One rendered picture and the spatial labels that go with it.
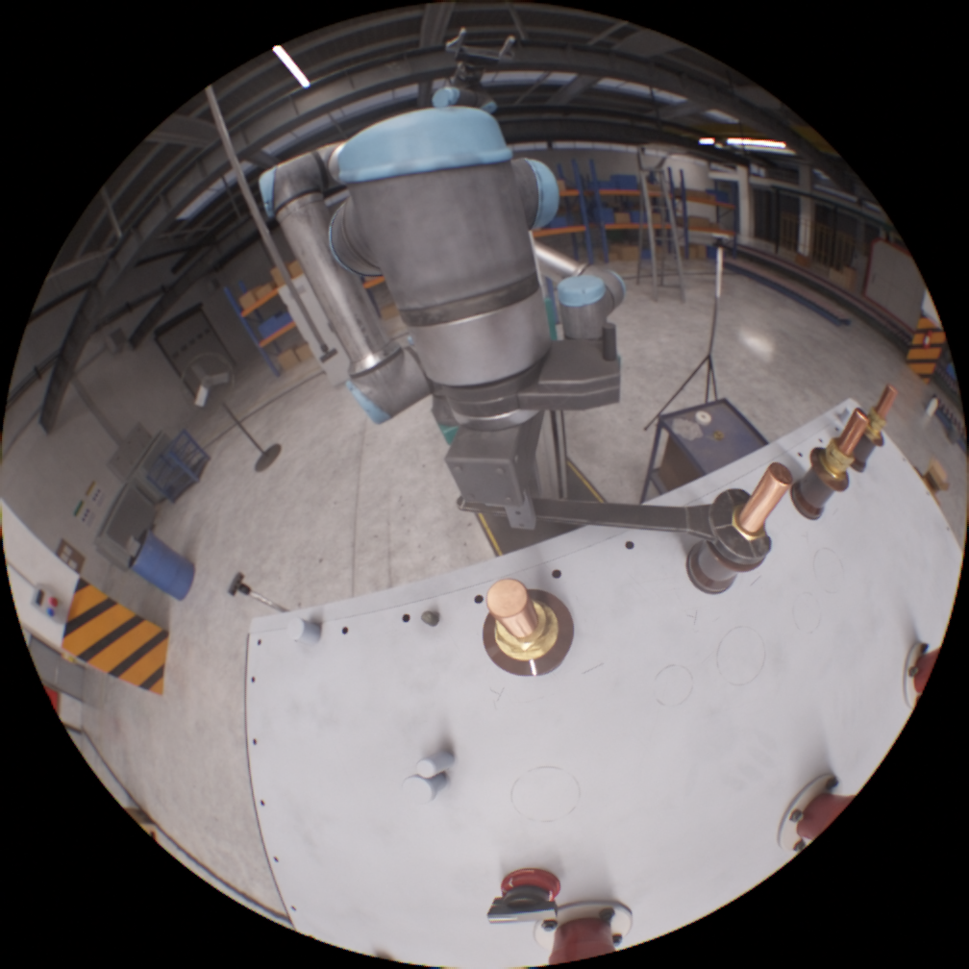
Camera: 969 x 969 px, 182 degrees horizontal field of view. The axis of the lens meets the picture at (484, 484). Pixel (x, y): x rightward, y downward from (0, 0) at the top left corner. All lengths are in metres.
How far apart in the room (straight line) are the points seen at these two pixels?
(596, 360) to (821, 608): 0.50
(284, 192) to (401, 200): 0.64
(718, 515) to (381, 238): 0.37
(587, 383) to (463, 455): 0.09
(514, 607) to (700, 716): 0.31
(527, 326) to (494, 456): 0.08
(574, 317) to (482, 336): 0.82
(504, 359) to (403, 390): 0.60
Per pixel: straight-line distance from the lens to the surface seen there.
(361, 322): 0.74
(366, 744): 0.49
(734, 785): 0.49
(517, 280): 0.17
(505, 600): 0.21
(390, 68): 6.52
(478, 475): 0.21
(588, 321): 0.98
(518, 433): 0.21
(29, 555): 4.68
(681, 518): 0.35
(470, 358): 0.17
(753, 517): 0.36
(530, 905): 0.45
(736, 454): 1.42
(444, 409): 0.88
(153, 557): 4.55
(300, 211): 0.77
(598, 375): 0.19
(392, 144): 0.17
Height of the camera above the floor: 1.77
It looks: 48 degrees down
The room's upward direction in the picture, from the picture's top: 22 degrees counter-clockwise
